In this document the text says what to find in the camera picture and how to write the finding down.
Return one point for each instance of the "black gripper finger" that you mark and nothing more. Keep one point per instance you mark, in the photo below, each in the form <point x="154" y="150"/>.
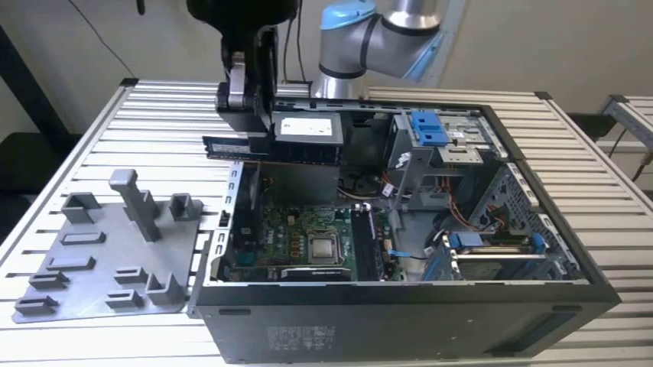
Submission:
<point x="267" y="76"/>
<point x="237" y="114"/>

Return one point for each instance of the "RAM stick with blue label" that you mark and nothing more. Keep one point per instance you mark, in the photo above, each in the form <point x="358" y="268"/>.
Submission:
<point x="306" y="153"/>

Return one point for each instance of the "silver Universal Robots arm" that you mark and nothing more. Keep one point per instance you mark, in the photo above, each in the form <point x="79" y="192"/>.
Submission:
<point x="352" y="42"/>

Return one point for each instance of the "black installed RAM stick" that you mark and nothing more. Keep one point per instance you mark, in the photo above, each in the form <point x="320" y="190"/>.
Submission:
<point x="365" y="244"/>

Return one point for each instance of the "metal slat table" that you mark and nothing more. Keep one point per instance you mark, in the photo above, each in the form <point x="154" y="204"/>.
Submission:
<point x="169" y="122"/>

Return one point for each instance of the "black antenna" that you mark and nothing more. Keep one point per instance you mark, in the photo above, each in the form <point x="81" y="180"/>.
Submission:
<point x="139" y="7"/>

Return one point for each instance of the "grey power supply unit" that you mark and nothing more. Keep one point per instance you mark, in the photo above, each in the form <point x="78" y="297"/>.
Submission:
<point x="306" y="179"/>

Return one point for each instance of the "black case fan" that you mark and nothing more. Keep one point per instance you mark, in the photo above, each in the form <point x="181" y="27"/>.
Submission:
<point x="360" y="183"/>

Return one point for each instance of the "green motherboard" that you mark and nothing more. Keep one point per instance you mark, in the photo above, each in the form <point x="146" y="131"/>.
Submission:
<point x="275" y="237"/>

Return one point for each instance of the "blue drive carrier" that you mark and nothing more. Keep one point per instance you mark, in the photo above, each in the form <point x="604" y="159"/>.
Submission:
<point x="428" y="128"/>

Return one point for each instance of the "silver CPU in socket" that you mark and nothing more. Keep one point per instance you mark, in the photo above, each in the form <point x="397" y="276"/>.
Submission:
<point x="325" y="248"/>

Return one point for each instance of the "metal optical drive bay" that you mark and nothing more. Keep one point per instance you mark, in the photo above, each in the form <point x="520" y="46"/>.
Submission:
<point x="461" y="145"/>

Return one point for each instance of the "black graphics card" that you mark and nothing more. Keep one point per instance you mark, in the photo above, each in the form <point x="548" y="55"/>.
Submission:
<point x="317" y="273"/>

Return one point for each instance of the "grey plastic parts rack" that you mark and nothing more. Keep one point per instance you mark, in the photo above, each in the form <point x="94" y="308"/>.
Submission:
<point x="102" y="252"/>

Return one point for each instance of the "black open PC case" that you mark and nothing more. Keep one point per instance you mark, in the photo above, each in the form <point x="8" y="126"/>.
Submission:
<point x="398" y="321"/>

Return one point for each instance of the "metal disk cage, blue clips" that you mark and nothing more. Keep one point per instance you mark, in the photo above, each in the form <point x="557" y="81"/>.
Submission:
<point x="500" y="260"/>

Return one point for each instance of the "small metal side table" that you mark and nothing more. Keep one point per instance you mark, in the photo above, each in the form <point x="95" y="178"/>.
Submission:
<point x="628" y="114"/>

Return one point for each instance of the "black slanted post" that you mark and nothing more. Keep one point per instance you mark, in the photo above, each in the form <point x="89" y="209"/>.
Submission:
<point x="31" y="88"/>

